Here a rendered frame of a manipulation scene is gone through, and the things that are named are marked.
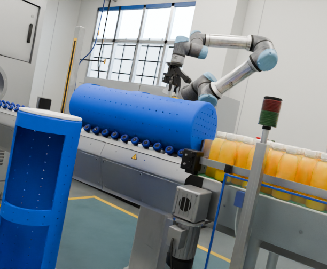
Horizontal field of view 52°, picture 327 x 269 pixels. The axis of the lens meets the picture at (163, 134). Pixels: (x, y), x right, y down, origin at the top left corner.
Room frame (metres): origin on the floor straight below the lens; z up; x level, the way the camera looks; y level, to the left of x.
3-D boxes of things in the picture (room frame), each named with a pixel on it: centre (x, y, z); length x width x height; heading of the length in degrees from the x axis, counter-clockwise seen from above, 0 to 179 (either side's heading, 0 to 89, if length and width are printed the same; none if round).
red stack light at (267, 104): (1.15, -0.34, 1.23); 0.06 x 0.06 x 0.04
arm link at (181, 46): (1.88, 0.00, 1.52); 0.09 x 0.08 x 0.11; 100
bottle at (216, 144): (1.49, -0.25, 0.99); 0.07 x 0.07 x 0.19
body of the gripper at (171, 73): (1.89, 0.01, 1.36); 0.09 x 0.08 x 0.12; 57
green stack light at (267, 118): (1.15, -0.34, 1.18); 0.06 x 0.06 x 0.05
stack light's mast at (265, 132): (1.15, -0.34, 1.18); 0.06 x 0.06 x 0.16
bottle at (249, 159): (1.35, -0.39, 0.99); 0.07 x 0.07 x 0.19
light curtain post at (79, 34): (2.76, 0.84, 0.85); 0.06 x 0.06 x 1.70; 57
